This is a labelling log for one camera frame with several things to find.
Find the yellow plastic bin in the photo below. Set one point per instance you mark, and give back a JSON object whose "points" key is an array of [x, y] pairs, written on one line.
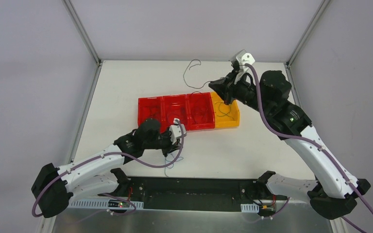
{"points": [[226, 116]]}

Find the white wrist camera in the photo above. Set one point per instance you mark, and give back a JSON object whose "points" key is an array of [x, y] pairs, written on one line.
{"points": [[239, 61], [177, 131]]}

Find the red plastic bin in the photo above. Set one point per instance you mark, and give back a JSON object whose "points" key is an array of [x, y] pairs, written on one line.
{"points": [[151, 107], [201, 112], [176, 107]]}

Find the dark cable lifted high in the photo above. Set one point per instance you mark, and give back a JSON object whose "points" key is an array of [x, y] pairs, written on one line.
{"points": [[191, 79]]}

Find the left red plastic bin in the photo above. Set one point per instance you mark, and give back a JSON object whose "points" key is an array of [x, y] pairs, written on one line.
{"points": [[151, 107]]}

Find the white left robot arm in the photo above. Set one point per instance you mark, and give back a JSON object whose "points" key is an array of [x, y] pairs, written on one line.
{"points": [[55, 188]]}

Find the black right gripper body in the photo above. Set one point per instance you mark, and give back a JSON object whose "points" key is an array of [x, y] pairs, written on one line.
{"points": [[228, 91]]}

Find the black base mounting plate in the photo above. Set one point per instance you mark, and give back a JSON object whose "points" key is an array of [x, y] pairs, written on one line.
{"points": [[191, 194]]}

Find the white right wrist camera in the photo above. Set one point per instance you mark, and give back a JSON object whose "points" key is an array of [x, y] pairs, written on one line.
{"points": [[239, 61]]}

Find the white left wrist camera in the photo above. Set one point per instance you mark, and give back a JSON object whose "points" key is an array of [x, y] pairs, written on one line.
{"points": [[177, 131]]}

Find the right red plastic bin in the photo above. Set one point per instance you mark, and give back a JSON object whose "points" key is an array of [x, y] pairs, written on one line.
{"points": [[201, 112]]}

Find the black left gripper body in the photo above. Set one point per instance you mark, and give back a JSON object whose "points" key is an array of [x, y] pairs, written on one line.
{"points": [[168, 145]]}

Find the middle red plastic bin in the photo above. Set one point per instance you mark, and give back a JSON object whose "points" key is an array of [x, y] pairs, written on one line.
{"points": [[176, 107]]}

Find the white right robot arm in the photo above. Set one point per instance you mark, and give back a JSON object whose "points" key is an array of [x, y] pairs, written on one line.
{"points": [[334, 191]]}

